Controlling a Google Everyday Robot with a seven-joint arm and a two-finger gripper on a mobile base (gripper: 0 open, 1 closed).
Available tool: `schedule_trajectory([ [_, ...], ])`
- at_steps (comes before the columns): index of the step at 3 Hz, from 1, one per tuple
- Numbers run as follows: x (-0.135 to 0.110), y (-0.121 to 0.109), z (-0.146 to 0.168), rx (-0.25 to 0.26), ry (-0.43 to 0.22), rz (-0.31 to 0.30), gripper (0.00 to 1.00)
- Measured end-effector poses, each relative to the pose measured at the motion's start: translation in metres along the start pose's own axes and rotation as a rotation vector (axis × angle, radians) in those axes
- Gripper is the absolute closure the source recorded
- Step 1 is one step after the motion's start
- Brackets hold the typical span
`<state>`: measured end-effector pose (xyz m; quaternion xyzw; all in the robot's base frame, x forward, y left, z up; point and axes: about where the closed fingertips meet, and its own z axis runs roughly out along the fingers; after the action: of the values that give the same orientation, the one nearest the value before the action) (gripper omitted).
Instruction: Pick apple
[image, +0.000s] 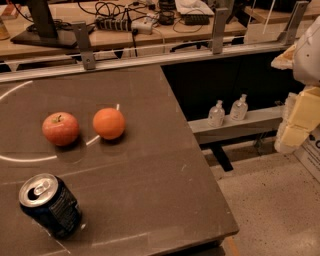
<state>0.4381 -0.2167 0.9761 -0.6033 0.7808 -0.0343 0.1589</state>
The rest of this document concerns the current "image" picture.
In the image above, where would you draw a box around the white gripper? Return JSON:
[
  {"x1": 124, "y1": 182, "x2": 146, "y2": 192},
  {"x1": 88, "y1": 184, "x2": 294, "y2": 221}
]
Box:
[{"x1": 271, "y1": 16, "x2": 320, "y2": 154}]

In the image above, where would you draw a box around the red apple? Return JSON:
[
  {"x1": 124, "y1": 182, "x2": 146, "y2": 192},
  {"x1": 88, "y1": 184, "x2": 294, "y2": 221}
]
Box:
[{"x1": 42, "y1": 112, "x2": 80, "y2": 146}]

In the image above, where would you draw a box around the grey low shelf beam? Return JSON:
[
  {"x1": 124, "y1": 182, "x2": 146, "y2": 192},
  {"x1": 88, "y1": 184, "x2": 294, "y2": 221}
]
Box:
[{"x1": 189, "y1": 106, "x2": 284, "y2": 144}]

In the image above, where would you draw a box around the right clear sanitizer bottle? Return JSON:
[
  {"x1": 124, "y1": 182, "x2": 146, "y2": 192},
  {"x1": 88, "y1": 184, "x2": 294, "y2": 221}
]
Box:
[{"x1": 230, "y1": 94, "x2": 248, "y2": 121}]

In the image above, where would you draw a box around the clear sanitizer bottle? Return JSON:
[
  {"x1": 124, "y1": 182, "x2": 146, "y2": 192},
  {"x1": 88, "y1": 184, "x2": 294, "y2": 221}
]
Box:
[
  {"x1": 230, "y1": 94, "x2": 248, "y2": 121},
  {"x1": 208, "y1": 100, "x2": 225, "y2": 128}
]

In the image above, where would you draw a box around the white cardboard box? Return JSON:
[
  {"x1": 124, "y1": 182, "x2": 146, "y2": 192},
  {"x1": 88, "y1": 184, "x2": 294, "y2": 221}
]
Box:
[{"x1": 294, "y1": 126, "x2": 320, "y2": 183}]

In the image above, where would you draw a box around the left clear sanitizer bottle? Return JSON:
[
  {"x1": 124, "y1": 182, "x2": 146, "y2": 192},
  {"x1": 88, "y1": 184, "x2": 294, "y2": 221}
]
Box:
[{"x1": 208, "y1": 100, "x2": 225, "y2": 128}]

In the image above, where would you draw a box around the wooden desk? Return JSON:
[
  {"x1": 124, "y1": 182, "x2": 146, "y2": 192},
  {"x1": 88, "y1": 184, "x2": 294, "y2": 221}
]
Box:
[{"x1": 0, "y1": 0, "x2": 249, "y2": 61}]

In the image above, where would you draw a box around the grey power strip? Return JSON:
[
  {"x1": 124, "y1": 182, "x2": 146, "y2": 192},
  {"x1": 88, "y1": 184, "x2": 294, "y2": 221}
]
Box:
[{"x1": 95, "y1": 17, "x2": 152, "y2": 35}]

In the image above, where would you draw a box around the orange fruit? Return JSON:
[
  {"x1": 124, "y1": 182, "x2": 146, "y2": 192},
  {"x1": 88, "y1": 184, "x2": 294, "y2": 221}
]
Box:
[{"x1": 93, "y1": 108, "x2": 125, "y2": 140}]

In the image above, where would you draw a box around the black monitor stand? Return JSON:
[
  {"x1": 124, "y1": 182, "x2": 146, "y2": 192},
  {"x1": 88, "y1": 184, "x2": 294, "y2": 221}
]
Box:
[{"x1": 9, "y1": 0, "x2": 96, "y2": 50}]

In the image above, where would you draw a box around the dark blue soda can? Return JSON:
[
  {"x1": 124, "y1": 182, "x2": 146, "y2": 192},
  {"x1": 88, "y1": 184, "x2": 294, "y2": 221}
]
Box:
[{"x1": 19, "y1": 173, "x2": 82, "y2": 239}]

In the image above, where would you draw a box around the black cable bundle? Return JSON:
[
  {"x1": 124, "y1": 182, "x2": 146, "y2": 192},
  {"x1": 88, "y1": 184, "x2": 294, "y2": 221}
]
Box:
[{"x1": 77, "y1": 0, "x2": 158, "y2": 21}]

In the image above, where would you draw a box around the grey metal rail frame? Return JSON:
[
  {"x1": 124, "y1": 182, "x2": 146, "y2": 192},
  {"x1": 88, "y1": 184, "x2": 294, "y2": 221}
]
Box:
[{"x1": 0, "y1": 0, "x2": 320, "y2": 84}]

